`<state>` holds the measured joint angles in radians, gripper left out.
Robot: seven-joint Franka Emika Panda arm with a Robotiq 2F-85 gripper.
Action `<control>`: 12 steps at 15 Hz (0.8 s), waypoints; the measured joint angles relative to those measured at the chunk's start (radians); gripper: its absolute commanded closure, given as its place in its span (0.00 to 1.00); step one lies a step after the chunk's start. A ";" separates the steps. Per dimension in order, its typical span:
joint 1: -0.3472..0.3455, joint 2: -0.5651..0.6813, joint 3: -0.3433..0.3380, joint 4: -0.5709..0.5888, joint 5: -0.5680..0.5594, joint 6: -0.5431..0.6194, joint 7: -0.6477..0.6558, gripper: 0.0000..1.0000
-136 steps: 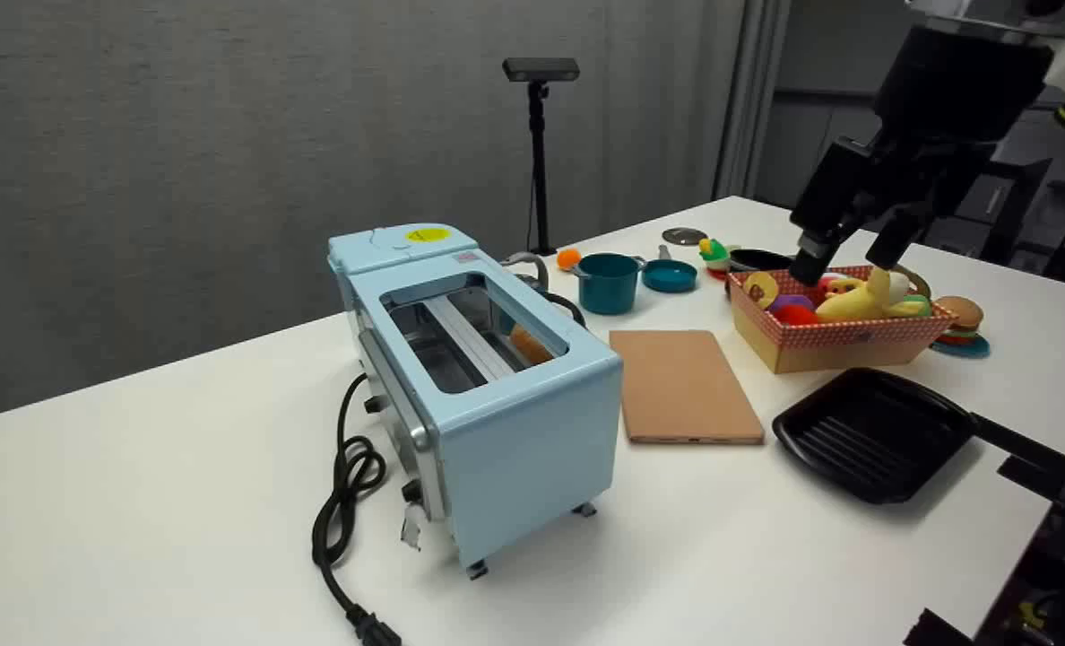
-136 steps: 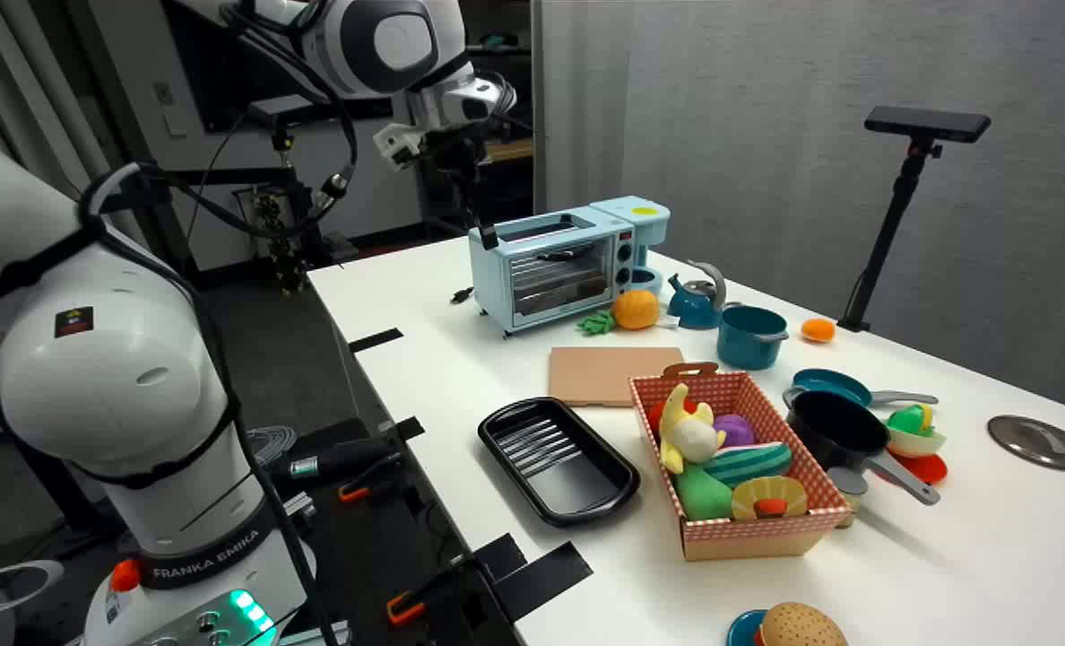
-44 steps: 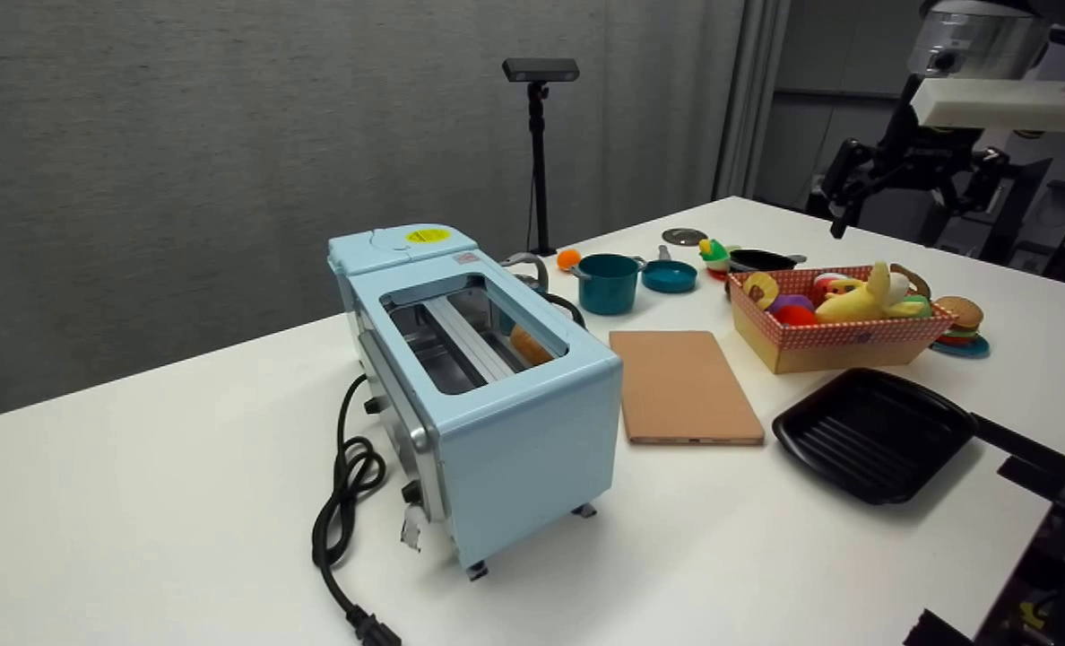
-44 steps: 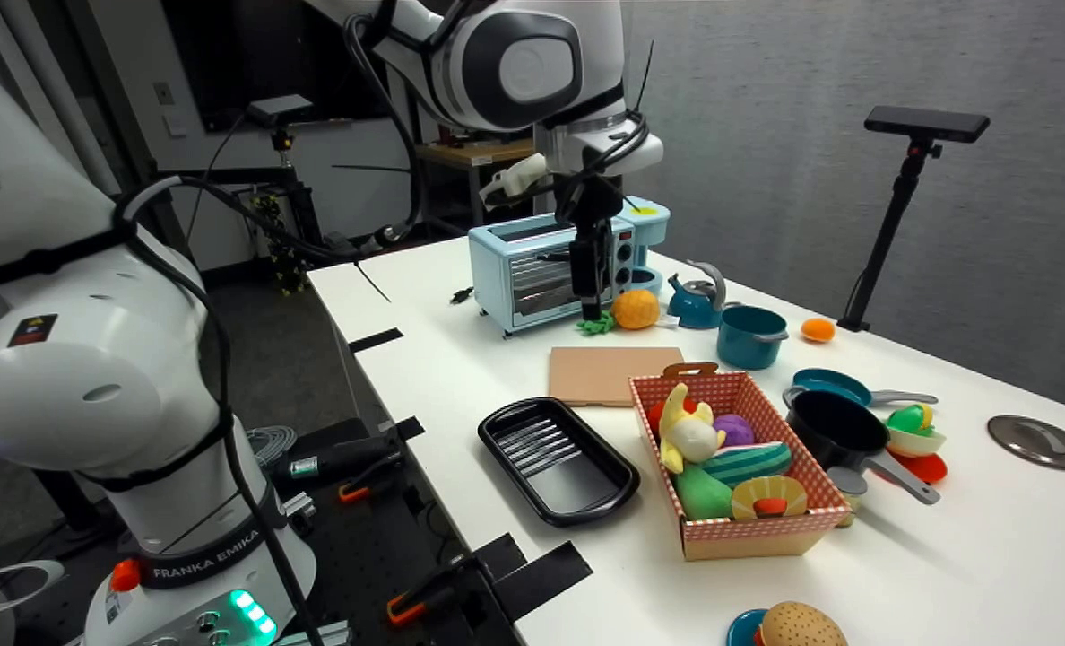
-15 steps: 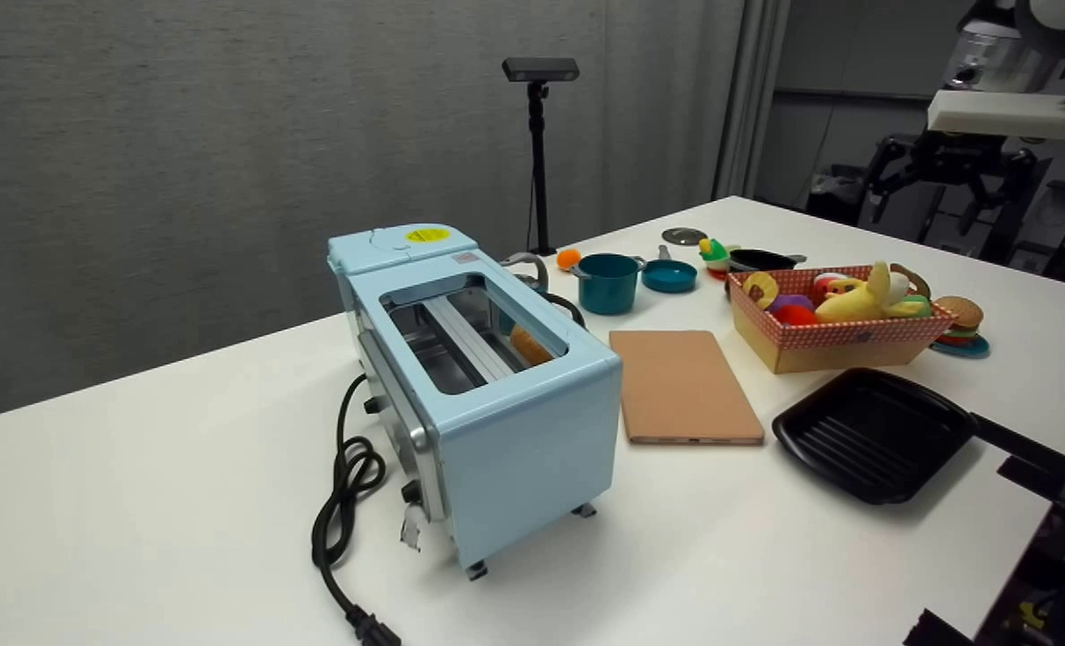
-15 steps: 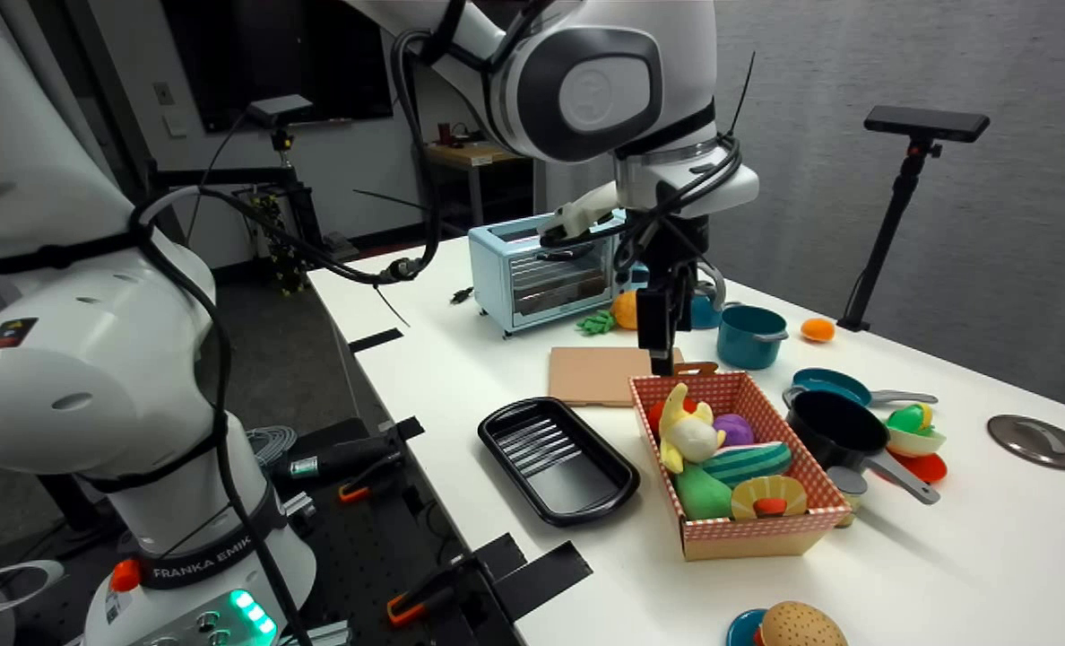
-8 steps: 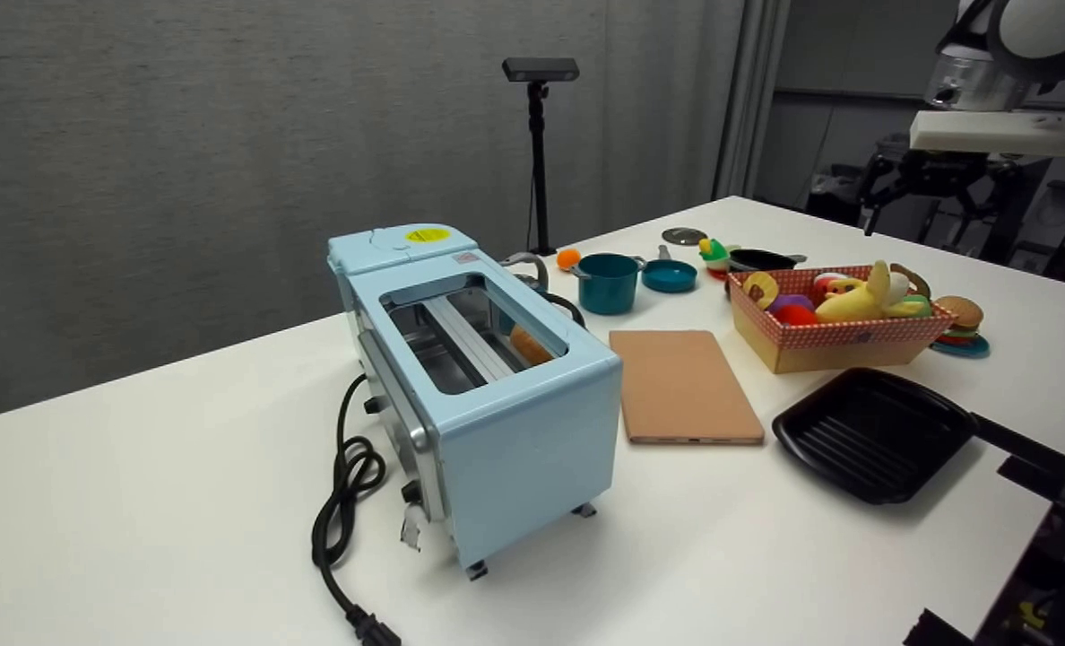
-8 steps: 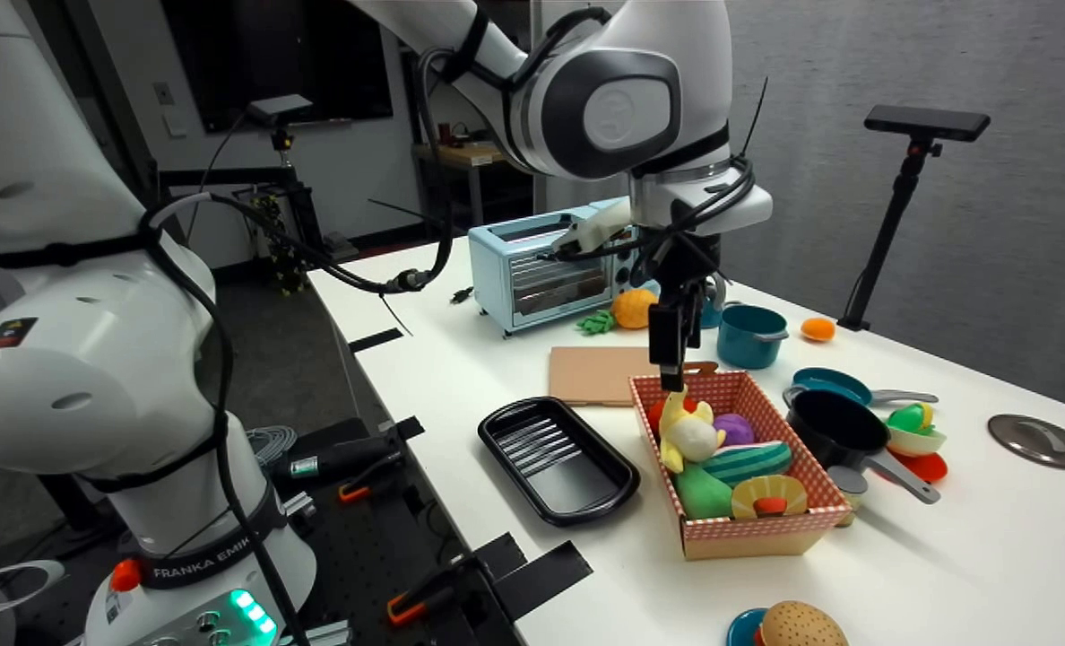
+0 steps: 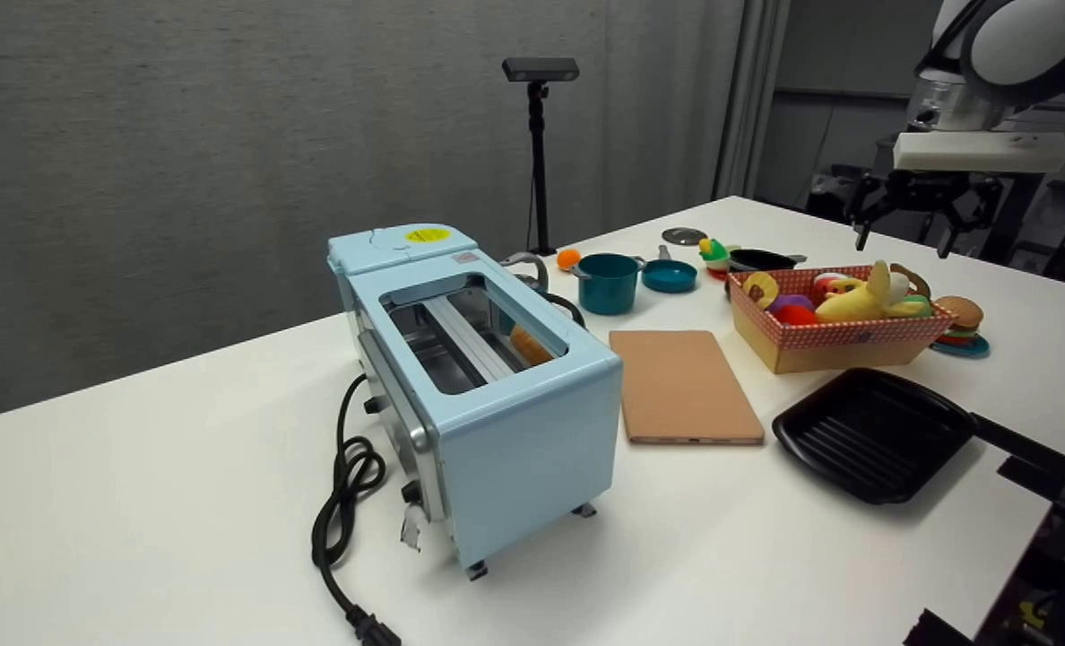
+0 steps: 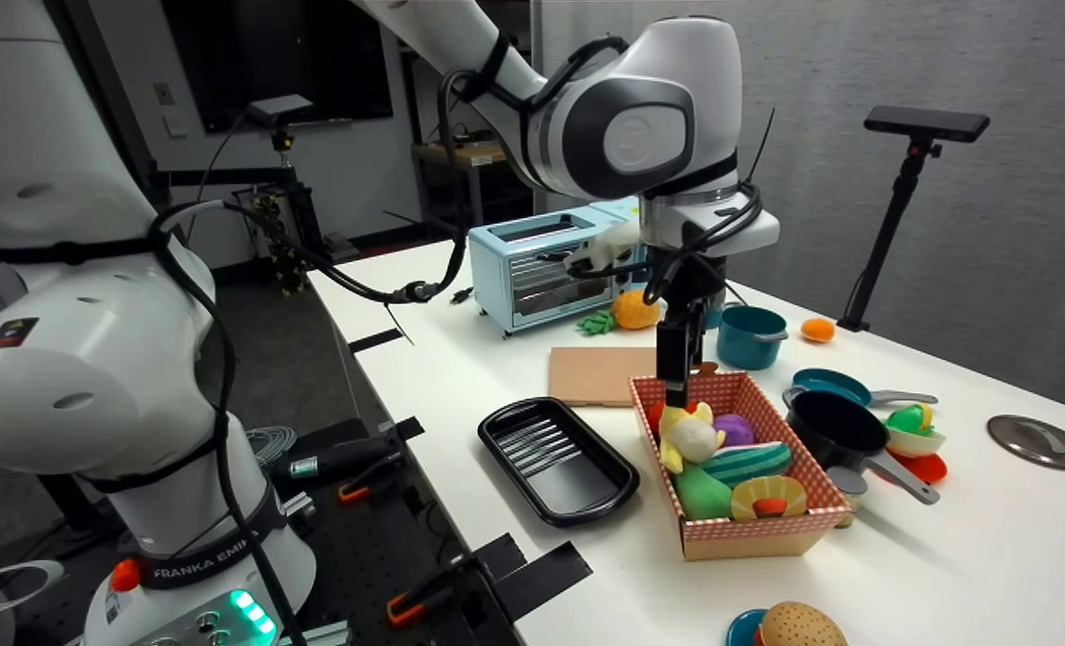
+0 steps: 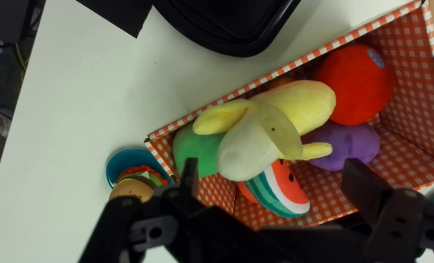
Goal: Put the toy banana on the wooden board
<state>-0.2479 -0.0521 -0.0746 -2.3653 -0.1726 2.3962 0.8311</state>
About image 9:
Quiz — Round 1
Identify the black camera on tripod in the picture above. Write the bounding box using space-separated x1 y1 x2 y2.
498 55 585 257

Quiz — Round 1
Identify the round metal table grommet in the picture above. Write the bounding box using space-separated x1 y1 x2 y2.
658 221 708 252

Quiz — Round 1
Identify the yellow toy pineapple slice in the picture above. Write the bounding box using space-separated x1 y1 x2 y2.
742 269 780 307

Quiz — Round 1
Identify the black tape strip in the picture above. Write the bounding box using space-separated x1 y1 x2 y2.
904 605 976 646
971 410 1065 482

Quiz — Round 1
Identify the black ribbed grill tray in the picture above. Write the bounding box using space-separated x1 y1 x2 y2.
772 365 980 506

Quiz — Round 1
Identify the black robot mount stand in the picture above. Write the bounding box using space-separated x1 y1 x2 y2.
980 416 1065 646

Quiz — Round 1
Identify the light blue toaster oven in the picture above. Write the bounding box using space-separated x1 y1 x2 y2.
321 220 626 584

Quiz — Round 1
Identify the teal toy plate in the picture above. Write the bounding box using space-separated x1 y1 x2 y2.
925 331 992 362

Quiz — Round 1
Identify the teal toy pot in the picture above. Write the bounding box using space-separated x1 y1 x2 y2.
570 247 650 318

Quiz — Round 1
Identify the yellow toy banana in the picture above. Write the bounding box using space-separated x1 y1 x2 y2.
813 257 919 323

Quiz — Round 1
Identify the red checkered cardboard basket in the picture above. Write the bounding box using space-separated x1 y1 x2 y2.
723 262 953 377

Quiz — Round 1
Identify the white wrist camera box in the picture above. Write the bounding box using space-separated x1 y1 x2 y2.
888 129 1065 178

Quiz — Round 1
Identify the teal toy pan grey handle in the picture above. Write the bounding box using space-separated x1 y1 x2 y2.
639 256 701 298

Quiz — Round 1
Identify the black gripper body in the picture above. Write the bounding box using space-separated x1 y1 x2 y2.
866 170 1000 228

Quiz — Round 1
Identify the wooden cutting board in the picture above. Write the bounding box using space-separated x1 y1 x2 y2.
607 325 772 447

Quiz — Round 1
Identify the black toaster power cable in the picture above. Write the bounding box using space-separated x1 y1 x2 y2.
307 368 403 646

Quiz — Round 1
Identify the green toy vegetable in bowl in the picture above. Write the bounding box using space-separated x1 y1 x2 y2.
695 234 735 269

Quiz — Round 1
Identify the toy burger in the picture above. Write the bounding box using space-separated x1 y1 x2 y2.
933 295 990 353

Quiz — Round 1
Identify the red and white toy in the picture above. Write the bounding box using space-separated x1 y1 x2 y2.
810 269 865 302

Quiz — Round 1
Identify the black toy frying pan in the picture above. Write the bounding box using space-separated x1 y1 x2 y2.
723 243 810 276

